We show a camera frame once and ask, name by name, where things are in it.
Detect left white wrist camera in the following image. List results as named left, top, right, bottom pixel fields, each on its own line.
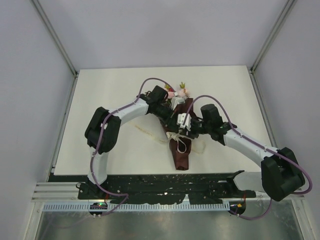
left=171, top=91, right=188, bottom=110

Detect cream ribbon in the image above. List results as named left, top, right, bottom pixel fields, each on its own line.
left=129, top=122, right=206, bottom=155

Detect aluminium frame rail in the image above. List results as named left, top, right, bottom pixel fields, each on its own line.
left=31, top=179, right=306, bottom=201

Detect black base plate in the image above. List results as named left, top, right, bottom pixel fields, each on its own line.
left=48, top=170, right=257, bottom=205

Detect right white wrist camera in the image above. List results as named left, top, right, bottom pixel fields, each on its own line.
left=176, top=113, right=192, bottom=131

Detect red wrapping paper sheet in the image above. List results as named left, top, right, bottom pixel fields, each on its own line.
left=169, top=98, right=194, bottom=171

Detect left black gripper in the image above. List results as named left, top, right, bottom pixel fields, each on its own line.
left=153, top=102, right=179, bottom=133

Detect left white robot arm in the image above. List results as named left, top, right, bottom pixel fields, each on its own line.
left=84, top=85, right=179, bottom=199

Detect aluminium corner post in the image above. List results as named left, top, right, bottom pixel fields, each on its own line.
left=31, top=0, right=79, bottom=76
left=251, top=0, right=299, bottom=73

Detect left aluminium corner post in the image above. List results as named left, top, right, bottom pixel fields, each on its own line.
left=31, top=0, right=79, bottom=76

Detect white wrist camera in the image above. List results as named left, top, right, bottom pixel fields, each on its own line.
left=176, top=113, right=192, bottom=131
left=171, top=91, right=188, bottom=110

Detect white slotted cable duct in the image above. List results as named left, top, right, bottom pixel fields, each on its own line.
left=42, top=201, right=230, bottom=212

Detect right aluminium corner post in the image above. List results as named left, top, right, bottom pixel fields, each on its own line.
left=251, top=0, right=299, bottom=73

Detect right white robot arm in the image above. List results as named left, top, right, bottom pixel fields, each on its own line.
left=177, top=104, right=306, bottom=202

